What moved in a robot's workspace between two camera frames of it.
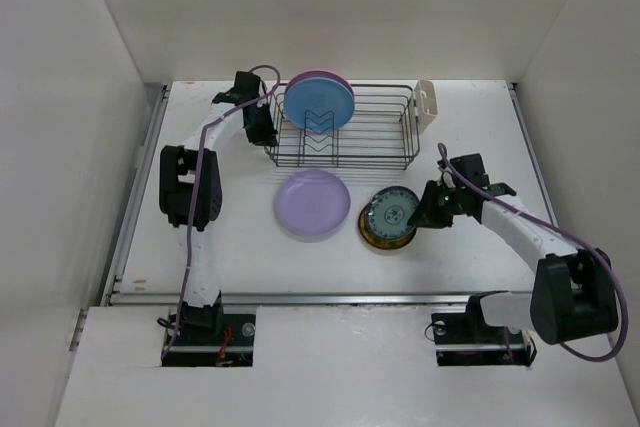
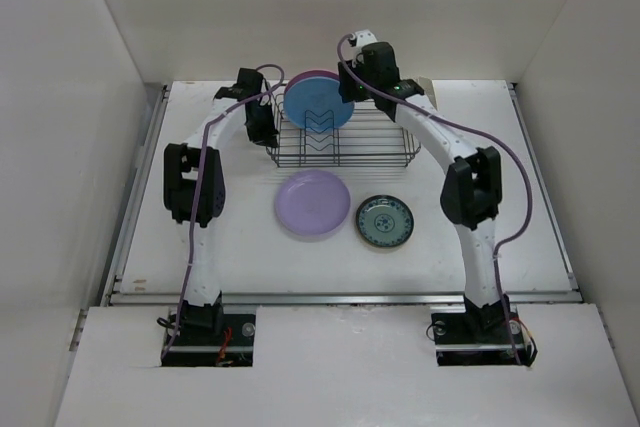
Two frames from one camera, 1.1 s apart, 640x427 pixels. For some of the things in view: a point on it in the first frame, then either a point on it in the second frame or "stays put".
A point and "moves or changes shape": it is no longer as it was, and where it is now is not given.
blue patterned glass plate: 389,210 moves or changes shape
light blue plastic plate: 318,103 stays put
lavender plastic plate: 313,203 stays put
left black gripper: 266,137 stays put
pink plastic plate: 317,74 stays put
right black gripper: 425,214 to 346,86
